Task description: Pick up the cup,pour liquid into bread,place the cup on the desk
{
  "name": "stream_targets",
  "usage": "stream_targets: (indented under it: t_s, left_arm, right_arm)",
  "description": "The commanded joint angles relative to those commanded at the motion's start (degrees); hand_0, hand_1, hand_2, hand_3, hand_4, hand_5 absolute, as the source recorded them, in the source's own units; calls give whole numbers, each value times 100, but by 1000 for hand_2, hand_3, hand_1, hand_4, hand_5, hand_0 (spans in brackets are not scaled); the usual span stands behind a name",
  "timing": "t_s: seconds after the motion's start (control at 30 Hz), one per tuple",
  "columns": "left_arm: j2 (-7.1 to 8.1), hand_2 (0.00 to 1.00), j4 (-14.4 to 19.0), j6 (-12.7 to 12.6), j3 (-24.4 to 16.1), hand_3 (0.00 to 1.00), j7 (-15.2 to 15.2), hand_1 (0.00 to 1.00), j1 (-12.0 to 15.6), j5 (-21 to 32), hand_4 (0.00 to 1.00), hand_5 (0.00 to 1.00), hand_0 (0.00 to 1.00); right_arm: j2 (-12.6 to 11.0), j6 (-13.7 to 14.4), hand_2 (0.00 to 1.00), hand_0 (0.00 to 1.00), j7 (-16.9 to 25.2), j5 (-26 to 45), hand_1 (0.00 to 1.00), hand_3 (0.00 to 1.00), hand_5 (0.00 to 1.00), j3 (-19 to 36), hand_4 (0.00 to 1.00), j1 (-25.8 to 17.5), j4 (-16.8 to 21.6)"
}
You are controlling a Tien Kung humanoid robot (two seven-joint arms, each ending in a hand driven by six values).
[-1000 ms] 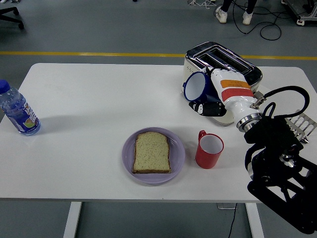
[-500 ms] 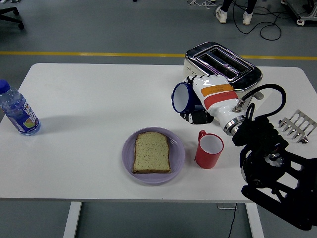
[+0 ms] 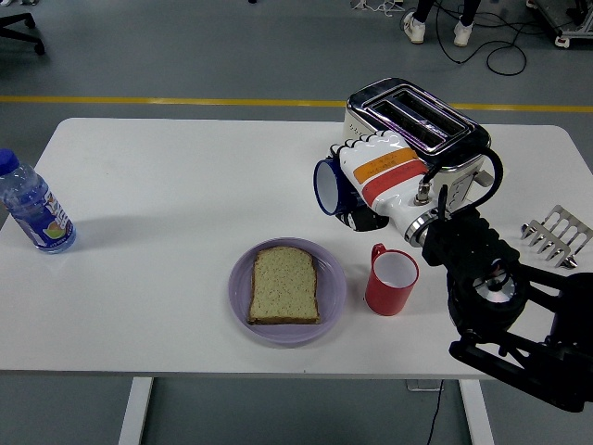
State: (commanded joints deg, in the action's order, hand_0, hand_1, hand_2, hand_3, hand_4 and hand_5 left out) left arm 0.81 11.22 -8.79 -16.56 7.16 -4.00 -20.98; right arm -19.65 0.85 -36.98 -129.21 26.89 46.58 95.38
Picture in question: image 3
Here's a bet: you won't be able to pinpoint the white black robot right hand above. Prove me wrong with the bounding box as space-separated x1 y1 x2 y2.
328 129 437 234

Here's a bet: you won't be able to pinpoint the blue enamel cup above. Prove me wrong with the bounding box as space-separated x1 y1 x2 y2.
313 156 367 218

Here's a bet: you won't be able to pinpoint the red enamel cup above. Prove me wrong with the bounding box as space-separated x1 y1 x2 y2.
364 242 421 318

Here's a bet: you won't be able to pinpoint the slice of toast bread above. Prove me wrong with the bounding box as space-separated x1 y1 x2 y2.
246 247 322 326

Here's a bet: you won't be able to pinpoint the cream and chrome toaster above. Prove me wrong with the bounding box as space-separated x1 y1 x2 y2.
342 77 496 219

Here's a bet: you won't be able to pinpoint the white paper sheet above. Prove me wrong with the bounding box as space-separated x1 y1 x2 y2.
465 159 511 207

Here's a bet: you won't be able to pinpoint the purple round plate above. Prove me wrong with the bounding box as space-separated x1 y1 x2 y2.
227 237 348 345

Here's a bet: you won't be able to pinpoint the person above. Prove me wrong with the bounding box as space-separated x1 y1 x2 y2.
400 0 483 48

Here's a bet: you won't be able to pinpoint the silver metal toast rack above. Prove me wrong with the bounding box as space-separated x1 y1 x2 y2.
519 204 593 270

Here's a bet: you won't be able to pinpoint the metal equipment cart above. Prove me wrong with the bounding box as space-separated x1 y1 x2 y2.
525 0 593 48

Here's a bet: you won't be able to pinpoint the white table leg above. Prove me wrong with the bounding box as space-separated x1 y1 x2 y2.
459 378 496 445
118 377 155 445

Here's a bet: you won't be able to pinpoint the blue-capped water bottle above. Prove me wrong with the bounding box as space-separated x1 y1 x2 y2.
0 148 78 255

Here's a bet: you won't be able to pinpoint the black office chair base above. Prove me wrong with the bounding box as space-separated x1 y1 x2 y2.
0 12 46 57

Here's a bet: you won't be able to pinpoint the white floor cables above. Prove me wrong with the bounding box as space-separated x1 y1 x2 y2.
349 0 407 18

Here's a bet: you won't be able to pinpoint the black floor cable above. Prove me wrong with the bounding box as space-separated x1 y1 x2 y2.
433 0 564 78

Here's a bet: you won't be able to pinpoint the grey under-table socket bracket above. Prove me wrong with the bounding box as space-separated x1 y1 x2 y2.
405 379 445 393

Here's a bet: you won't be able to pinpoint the black cord under table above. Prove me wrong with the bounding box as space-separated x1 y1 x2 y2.
424 379 445 445

